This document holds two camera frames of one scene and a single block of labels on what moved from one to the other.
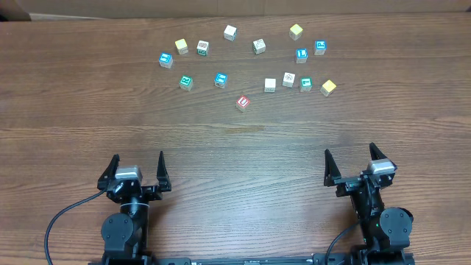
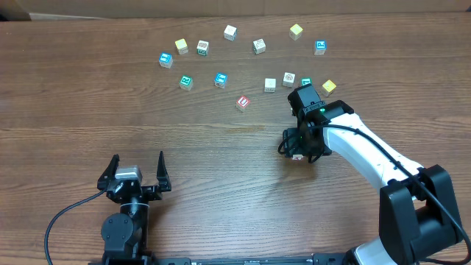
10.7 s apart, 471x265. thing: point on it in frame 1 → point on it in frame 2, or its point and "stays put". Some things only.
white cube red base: x=301 y=55 → x=297 y=157
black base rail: x=257 y=260 stays put
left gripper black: x=154 y=193 stays put
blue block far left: x=165 y=60 stays put
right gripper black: x=348 y=184 → x=291 y=140
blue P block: x=320 y=47 stays put
